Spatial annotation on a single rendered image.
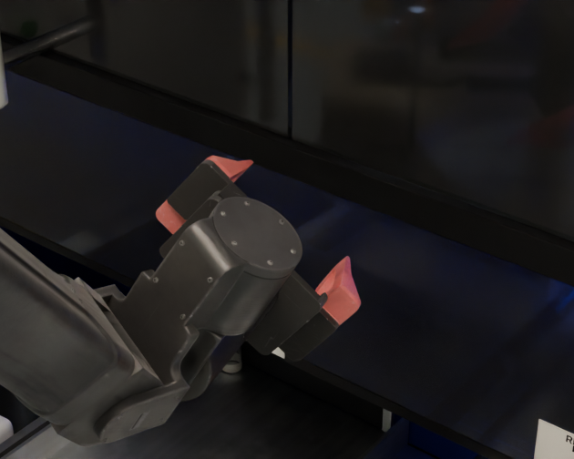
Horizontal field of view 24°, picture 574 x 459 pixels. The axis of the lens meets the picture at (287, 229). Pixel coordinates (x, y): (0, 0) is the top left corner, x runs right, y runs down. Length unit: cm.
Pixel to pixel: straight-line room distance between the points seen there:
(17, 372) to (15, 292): 7
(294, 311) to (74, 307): 24
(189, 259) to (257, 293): 4
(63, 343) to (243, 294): 13
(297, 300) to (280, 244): 12
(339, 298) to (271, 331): 5
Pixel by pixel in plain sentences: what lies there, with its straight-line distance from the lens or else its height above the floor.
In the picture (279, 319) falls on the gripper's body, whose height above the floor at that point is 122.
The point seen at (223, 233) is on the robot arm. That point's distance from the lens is 73.
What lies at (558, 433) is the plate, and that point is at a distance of 107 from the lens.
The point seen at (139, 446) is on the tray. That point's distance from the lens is 129.
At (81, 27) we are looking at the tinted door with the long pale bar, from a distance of 124.
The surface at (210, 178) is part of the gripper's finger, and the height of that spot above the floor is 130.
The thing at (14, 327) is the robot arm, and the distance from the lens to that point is 61.
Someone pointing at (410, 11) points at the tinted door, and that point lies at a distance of 99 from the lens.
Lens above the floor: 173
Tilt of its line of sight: 32 degrees down
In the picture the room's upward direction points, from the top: straight up
